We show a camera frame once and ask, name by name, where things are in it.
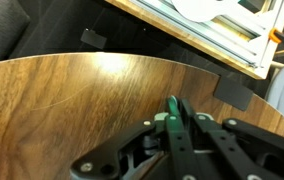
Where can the black rectangular floor pad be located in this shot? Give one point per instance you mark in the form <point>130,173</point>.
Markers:
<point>93,37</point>
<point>233,94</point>

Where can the dark grey chair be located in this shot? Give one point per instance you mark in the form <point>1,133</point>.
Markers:
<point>0,28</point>

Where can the wooden platform with aluminium rails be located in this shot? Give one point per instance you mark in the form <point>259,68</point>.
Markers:
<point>188,33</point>

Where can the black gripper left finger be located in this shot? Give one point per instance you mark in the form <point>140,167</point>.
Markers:
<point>178,146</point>

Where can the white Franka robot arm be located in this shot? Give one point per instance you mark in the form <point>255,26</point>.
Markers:
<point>198,8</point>

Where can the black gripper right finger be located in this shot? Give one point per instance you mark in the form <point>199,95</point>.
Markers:
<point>225,146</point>

